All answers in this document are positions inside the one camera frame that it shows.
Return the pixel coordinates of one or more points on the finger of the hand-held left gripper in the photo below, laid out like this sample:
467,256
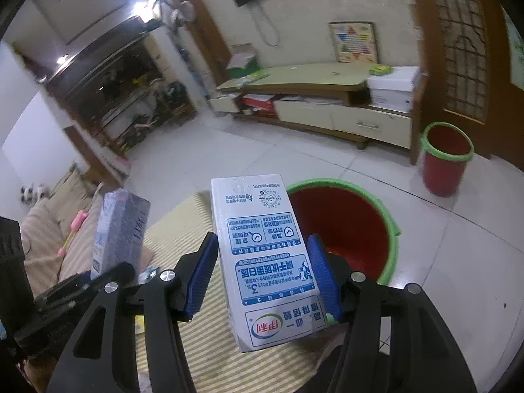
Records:
65,292

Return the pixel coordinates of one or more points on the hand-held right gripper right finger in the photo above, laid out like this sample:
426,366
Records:
324,280

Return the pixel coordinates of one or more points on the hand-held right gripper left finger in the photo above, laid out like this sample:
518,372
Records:
199,282

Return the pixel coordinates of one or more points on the blue wrapper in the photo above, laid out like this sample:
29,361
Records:
150,273

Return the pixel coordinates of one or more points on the red bucket with green rim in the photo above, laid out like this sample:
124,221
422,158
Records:
446,168
348,221

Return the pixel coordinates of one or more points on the white blue milk carton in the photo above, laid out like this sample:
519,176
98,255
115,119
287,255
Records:
262,254

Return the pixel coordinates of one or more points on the yellow packet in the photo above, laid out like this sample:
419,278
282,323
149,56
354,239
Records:
139,324

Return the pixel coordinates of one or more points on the grey drink carton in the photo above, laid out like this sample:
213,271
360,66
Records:
118,229

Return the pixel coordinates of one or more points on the striped beige sofa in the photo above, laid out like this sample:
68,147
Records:
45,233

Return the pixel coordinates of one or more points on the yellow checked tablecloth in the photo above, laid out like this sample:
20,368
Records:
172,233

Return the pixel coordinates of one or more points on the pink toy wand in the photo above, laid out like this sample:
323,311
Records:
74,228

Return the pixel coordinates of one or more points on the red folders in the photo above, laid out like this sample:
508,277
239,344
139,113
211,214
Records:
258,101

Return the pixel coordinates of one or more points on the cream wooden television stand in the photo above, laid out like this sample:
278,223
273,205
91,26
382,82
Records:
311,86

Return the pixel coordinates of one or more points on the white storage box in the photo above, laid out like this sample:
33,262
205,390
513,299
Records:
393,90

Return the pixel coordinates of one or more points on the dark wooden display cabinet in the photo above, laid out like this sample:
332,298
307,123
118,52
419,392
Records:
118,90

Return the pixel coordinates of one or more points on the framed star checkers board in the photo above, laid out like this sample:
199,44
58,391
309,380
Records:
354,41

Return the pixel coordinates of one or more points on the wooden lattice partition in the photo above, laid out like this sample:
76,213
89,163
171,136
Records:
458,41

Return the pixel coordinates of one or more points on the white wall fan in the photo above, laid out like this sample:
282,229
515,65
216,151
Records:
183,13

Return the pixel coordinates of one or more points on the wall poster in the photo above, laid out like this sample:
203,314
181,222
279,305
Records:
516,49

